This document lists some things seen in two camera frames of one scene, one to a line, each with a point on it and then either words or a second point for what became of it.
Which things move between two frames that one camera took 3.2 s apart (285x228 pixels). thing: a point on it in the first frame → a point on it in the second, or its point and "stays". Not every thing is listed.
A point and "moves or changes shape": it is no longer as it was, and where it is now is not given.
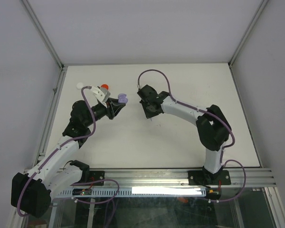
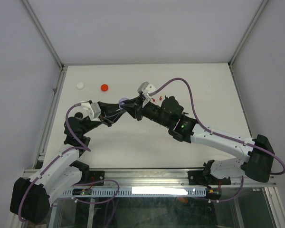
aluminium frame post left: (43, 34) stays
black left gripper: (112, 110) → (107, 108)
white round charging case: (79, 85) stays
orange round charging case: (105, 86) stays
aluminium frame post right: (261, 5) stays
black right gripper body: (148, 112) → (139, 109)
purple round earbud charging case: (122, 98) moves or changes shape
